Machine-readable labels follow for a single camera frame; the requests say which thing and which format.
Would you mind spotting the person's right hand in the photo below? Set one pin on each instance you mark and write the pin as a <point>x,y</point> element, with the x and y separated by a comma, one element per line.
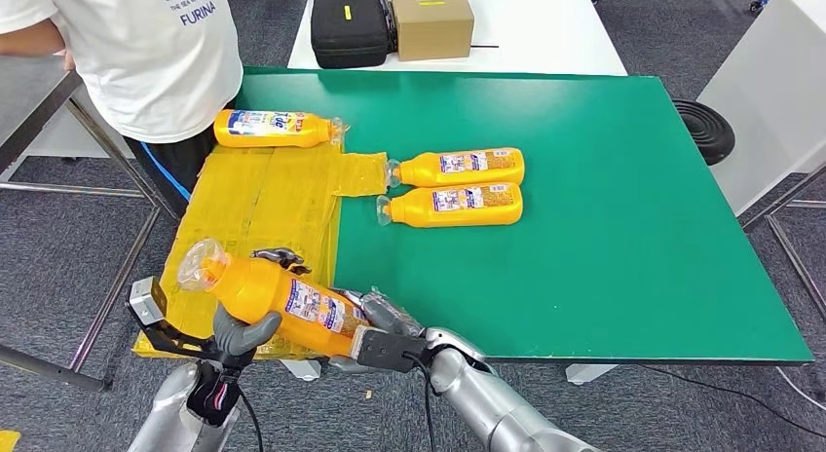
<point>70,60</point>

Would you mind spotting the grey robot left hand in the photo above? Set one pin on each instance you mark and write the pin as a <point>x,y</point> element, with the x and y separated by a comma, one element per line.
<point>235,342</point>

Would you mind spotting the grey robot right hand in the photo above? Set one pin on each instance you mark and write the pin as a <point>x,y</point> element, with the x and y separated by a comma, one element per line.
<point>381,310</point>

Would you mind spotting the orange detergent bottle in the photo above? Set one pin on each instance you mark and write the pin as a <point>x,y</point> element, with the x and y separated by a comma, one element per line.
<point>271,294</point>
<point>277,138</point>
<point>464,175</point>
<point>452,215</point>

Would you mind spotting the white table foot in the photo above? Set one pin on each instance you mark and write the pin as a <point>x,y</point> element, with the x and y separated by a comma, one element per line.
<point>590,375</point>
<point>302,369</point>

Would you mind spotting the person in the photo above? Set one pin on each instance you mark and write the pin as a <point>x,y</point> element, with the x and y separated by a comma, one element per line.
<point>148,55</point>

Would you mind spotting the yellow plastic sheet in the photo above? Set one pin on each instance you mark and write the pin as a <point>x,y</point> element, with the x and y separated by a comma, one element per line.
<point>271,197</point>

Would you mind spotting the black hard case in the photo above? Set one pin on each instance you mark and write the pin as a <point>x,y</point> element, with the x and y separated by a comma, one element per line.
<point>352,36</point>

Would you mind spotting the brown cardboard box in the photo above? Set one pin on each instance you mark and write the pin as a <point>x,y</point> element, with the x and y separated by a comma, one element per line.
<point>432,29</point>

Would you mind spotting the black ribbed round stool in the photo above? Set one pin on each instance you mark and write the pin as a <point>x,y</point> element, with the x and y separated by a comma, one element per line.
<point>703,131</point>

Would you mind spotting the white table with metal legs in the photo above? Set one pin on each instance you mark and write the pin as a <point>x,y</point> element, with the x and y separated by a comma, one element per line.
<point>768,81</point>

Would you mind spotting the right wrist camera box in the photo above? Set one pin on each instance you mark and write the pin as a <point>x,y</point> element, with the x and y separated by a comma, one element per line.
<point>387,349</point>

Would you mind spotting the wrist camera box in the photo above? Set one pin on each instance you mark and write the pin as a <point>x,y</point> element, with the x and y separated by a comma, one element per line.
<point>387,349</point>
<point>147,301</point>

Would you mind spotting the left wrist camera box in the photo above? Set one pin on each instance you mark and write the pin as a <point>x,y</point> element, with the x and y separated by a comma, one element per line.
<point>147,301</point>

